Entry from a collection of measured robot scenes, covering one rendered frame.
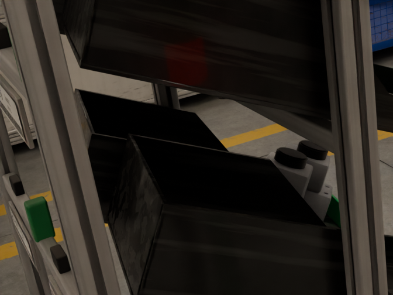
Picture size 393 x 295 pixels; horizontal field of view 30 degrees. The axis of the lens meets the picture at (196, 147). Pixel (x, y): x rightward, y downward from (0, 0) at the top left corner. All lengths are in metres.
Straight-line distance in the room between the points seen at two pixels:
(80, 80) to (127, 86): 0.29
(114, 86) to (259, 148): 1.07
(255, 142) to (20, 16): 3.68
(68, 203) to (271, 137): 3.68
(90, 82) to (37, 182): 0.76
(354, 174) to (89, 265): 0.16
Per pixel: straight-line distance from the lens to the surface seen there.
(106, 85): 4.47
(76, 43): 0.44
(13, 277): 3.22
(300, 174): 0.66
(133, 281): 0.49
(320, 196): 0.73
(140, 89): 4.54
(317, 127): 0.47
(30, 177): 4.13
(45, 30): 0.34
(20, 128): 0.42
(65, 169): 0.36
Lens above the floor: 1.57
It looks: 23 degrees down
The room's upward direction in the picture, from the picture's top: 10 degrees counter-clockwise
